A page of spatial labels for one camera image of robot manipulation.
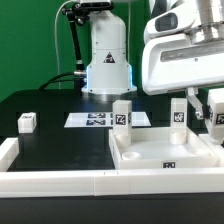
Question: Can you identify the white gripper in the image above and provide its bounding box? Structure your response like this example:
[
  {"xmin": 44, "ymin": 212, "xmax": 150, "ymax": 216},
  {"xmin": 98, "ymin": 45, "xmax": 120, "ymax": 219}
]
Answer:
[{"xmin": 142, "ymin": 33, "xmax": 224, "ymax": 120}]

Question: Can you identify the white square tabletop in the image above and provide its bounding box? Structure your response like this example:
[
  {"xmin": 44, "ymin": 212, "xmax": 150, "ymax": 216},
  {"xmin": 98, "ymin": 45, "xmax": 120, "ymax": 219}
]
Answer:
[{"xmin": 109, "ymin": 127, "xmax": 224, "ymax": 169}]

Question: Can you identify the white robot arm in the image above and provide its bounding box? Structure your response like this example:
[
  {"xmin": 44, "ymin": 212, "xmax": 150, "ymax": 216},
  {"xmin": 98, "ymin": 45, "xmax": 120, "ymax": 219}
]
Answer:
[{"xmin": 62, "ymin": 0, "xmax": 224, "ymax": 119}]

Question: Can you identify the white marker sheet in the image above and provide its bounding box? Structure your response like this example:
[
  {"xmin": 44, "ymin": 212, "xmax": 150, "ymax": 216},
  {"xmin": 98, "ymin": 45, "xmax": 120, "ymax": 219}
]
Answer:
[{"xmin": 64, "ymin": 112, "xmax": 151, "ymax": 128}]

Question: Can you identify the white cable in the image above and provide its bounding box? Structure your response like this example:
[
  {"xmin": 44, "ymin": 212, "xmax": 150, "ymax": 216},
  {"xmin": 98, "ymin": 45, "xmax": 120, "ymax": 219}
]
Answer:
[{"xmin": 54, "ymin": 0, "xmax": 81, "ymax": 90}]

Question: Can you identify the black cable bundle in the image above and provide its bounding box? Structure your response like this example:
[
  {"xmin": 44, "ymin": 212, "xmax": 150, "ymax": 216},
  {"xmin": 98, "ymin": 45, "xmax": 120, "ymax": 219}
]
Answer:
[{"xmin": 38, "ymin": 6, "xmax": 88, "ymax": 91}]

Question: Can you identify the white left fence wall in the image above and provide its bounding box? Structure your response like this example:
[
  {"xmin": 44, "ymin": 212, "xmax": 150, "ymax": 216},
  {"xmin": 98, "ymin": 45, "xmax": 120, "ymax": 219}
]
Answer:
[{"xmin": 0, "ymin": 138, "xmax": 19, "ymax": 172}]

